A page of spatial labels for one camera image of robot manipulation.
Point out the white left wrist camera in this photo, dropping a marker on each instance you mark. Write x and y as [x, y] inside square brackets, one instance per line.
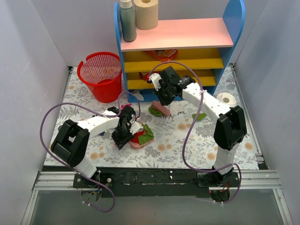
[135, 128]

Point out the beige paper roll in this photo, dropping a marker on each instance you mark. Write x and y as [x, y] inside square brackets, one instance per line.
[146, 12]

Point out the pink hand brush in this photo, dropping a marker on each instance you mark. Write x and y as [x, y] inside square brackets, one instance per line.
[162, 109]

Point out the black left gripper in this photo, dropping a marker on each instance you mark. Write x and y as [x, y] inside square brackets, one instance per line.
[123, 138]

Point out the pink dustpan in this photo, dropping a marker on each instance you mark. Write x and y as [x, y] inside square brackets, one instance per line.
[137, 145]

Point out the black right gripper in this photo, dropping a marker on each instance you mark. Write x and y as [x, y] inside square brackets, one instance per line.
[165, 97]

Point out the blue wooden shelf unit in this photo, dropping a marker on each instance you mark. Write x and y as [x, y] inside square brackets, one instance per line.
[205, 45]

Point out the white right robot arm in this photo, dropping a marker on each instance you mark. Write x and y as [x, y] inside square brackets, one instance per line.
[230, 123]

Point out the green paper scrap front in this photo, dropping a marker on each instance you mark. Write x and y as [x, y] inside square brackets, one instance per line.
[148, 135]

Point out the red paper scrap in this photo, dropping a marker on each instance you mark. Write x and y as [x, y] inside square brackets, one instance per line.
[135, 139]

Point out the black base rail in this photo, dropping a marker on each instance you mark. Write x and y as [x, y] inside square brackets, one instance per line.
[128, 182]

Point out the orange snack box upper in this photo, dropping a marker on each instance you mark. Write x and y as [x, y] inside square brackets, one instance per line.
[163, 55]

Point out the grey green bottle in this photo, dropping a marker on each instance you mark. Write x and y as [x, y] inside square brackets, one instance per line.
[127, 18]

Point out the green paper scrap near roll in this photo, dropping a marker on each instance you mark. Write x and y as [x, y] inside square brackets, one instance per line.
[200, 117]

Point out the white paper under shelf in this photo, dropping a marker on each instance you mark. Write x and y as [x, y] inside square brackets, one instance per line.
[138, 95]

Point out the red mesh waste basket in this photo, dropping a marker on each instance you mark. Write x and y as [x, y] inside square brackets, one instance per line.
[102, 74]

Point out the green paper scrap far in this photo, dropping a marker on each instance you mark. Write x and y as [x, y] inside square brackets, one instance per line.
[153, 111]

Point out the red box lower shelf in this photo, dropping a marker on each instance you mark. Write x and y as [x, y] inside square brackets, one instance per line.
[144, 75]

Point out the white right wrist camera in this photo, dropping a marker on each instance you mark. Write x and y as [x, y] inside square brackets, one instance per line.
[154, 79]

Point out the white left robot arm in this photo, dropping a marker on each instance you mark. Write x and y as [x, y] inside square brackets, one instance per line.
[72, 139]

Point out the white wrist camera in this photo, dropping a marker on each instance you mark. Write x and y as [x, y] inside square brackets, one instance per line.
[154, 79]
[135, 128]

